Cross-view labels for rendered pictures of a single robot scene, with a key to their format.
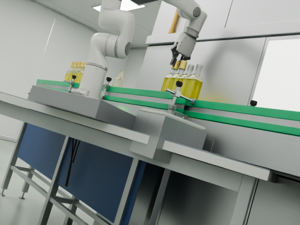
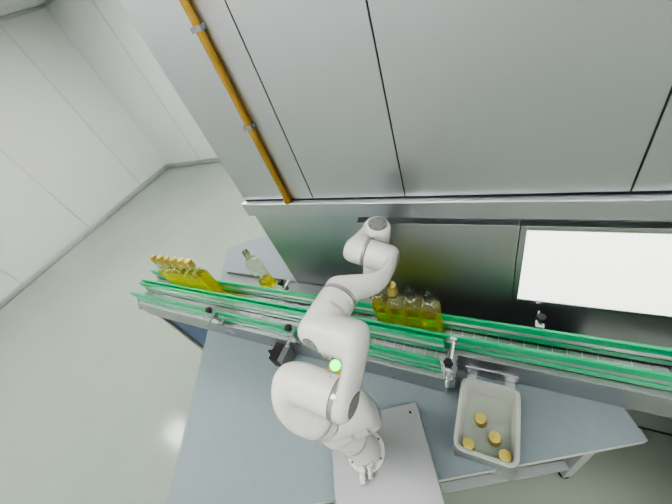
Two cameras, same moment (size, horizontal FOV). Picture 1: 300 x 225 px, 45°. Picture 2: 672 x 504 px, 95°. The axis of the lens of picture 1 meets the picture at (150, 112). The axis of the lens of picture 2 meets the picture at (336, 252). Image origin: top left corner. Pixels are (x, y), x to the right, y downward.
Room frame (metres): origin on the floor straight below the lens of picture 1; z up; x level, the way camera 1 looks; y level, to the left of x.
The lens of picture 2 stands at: (1.17, 0.18, 1.96)
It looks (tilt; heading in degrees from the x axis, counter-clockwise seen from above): 42 degrees down; 346
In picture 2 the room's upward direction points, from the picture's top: 24 degrees counter-clockwise
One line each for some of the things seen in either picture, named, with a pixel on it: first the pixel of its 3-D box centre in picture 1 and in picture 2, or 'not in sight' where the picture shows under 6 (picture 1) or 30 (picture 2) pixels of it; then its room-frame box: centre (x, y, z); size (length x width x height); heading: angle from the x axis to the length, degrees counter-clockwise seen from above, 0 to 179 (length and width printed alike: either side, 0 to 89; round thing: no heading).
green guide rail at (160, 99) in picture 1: (83, 89); (243, 320); (2.25, 0.44, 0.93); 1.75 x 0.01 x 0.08; 37
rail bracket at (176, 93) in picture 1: (179, 97); (450, 363); (1.53, -0.10, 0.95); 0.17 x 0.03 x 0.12; 127
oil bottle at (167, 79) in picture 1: (167, 93); (384, 311); (1.80, -0.06, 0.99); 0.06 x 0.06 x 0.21; 37
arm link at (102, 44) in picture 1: (103, 51); (345, 428); (1.53, 0.27, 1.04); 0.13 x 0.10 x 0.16; 74
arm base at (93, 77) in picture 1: (89, 84); (359, 450); (1.52, 0.28, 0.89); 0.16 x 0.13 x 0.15; 151
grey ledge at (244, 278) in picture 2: not in sight; (294, 293); (2.29, 0.18, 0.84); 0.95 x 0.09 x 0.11; 37
